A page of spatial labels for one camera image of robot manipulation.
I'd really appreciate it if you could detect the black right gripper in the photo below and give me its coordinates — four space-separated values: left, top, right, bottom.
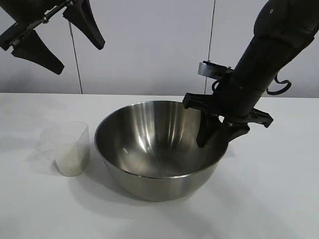
183 74 274 148

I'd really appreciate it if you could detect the white uncooked rice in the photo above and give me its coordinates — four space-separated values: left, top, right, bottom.
54 145 90 177

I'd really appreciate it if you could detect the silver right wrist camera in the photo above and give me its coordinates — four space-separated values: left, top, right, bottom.
198 61 235 78

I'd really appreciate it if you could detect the stainless steel mixing bowl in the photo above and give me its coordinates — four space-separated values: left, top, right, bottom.
94 100 229 202

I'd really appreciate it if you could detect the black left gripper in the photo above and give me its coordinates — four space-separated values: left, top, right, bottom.
0 0 105 75

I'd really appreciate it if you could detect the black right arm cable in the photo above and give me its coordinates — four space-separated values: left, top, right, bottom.
266 71 292 96

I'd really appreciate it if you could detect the clear plastic measuring cup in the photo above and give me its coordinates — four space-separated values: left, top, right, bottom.
37 121 91 177

